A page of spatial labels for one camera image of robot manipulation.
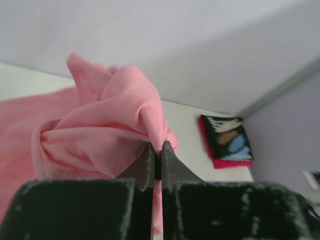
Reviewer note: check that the red folded t shirt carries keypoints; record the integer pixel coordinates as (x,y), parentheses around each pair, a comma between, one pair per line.
(217,163)

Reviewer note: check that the pink t shirt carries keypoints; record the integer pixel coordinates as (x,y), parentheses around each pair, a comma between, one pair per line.
(94,130)

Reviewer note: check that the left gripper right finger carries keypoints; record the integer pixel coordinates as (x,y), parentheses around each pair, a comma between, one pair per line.
(194,209)

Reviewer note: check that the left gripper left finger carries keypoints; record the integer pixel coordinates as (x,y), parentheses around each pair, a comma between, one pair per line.
(97,209)

